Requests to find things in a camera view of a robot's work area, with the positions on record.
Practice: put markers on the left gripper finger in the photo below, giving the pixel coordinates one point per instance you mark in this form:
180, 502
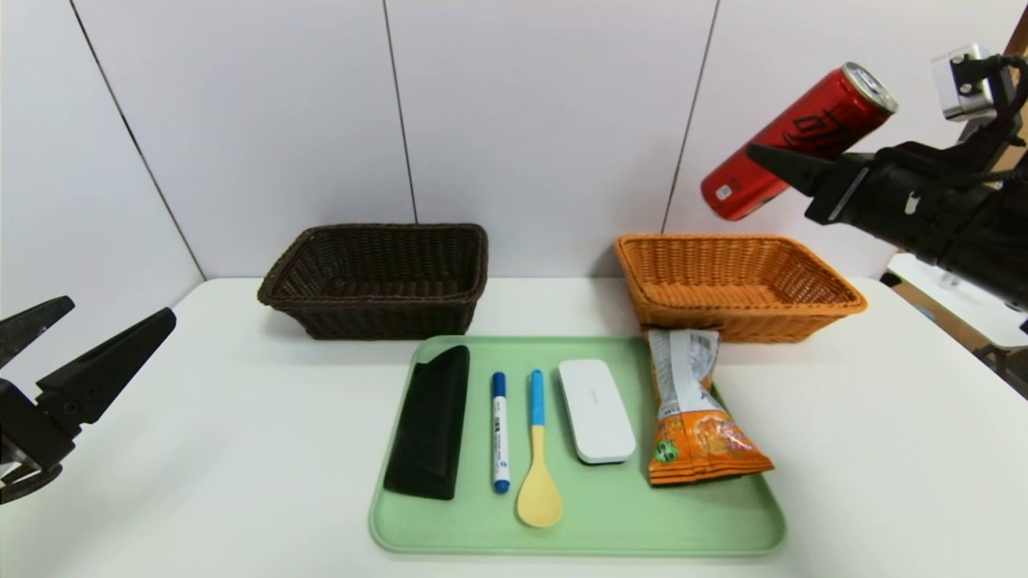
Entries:
104, 365
28, 325

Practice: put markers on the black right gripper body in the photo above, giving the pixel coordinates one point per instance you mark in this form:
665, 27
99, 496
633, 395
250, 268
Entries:
835, 197

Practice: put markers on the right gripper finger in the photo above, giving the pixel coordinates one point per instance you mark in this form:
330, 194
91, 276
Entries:
795, 170

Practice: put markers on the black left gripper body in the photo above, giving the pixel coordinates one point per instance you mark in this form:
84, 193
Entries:
18, 445

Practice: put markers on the red soda can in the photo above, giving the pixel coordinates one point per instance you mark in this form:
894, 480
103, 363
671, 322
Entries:
811, 120

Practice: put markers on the orange snack bag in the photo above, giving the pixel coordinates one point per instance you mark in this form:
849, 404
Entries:
695, 433

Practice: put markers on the white rectangular case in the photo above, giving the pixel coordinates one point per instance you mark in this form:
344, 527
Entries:
596, 409

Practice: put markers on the black glasses case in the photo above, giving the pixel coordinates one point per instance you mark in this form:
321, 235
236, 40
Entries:
430, 425

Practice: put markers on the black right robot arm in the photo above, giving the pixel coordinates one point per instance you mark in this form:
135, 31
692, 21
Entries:
980, 233

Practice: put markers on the orange wicker basket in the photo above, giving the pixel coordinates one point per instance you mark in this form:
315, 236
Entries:
739, 317

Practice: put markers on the dark brown wicker basket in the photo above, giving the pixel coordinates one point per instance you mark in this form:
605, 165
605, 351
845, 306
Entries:
377, 313

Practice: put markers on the white side table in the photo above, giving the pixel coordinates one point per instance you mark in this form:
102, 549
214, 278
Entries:
964, 319

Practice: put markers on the light wooden cabinet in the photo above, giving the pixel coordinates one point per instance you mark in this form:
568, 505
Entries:
1023, 32

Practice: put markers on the light green plastic tray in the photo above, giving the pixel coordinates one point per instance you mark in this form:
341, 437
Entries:
626, 514

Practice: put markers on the blue white marker pen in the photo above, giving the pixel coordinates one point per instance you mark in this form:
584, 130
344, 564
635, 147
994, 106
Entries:
500, 433

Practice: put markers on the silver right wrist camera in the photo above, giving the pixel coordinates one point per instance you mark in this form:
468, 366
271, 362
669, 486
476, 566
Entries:
960, 88

